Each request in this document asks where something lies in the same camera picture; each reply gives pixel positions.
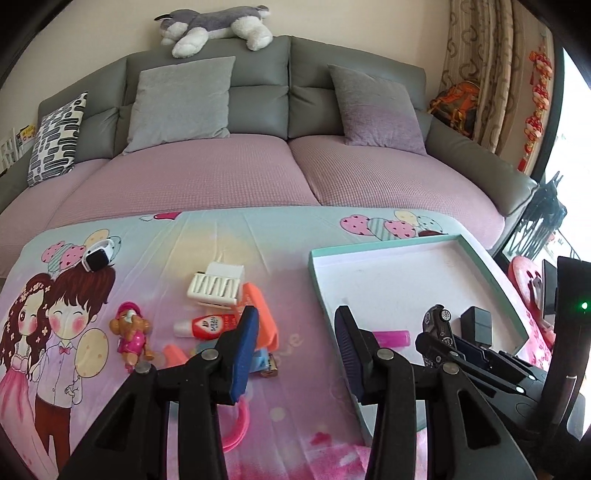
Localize black toy car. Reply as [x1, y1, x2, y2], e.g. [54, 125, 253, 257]
[422, 305, 458, 344]

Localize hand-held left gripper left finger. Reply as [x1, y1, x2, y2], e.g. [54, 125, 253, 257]
[58, 305, 260, 480]

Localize grey purple pillow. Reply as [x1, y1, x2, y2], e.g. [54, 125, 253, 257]
[328, 64, 428, 156]

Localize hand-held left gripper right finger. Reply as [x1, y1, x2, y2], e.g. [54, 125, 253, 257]
[333, 305, 539, 480]

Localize teal cardboard tray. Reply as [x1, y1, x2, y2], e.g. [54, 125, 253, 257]
[308, 234, 529, 446]

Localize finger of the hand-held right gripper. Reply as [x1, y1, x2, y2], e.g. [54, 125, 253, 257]
[414, 331, 496, 371]
[495, 349, 537, 384]

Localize pink plastic ring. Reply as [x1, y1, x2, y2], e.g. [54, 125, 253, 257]
[222, 397, 253, 452]

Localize beige patterned curtain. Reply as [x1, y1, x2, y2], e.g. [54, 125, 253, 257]
[438, 0, 555, 171]

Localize black and white patterned pillow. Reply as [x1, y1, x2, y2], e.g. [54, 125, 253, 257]
[27, 92, 88, 188]

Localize books with white rack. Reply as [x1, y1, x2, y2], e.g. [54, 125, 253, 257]
[0, 124, 38, 177]

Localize white smartwatch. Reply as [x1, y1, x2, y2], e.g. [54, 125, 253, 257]
[81, 239, 114, 273]

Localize pink round stool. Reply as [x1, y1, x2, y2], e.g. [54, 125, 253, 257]
[508, 255, 559, 365]

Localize black rectangular block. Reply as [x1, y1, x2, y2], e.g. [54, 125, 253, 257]
[461, 306, 493, 346]

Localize grey husky plush dog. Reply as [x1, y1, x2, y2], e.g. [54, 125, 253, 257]
[154, 6, 273, 58]

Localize pink sofa cover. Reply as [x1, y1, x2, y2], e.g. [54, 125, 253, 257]
[0, 134, 507, 252]

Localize pink puppy toy figure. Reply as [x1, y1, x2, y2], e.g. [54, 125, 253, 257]
[109, 302, 156, 374]

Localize red knot hanging decoration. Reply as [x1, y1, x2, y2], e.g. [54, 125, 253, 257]
[517, 51, 554, 171]

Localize pink tube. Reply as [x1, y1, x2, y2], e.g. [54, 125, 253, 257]
[374, 330, 411, 348]

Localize printed cartoon blanket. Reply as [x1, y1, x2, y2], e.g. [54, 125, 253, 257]
[0, 206, 532, 480]

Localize orange plastic piece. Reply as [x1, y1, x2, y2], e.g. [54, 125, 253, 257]
[164, 344, 191, 368]
[239, 282, 281, 352]

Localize orange backpack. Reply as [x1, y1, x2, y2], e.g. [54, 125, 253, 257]
[427, 82, 481, 139]

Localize white plug adapter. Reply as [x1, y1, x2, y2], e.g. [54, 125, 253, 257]
[187, 261, 245, 310]

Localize light grey pillow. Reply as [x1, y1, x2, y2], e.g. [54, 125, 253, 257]
[122, 56, 236, 155]

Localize red and white glue bottle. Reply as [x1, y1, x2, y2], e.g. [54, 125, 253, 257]
[173, 312, 242, 341]

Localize black metal rack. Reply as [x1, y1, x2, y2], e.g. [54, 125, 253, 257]
[505, 172, 568, 260]

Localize grey sofa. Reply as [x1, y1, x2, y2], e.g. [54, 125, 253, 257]
[0, 36, 540, 259]

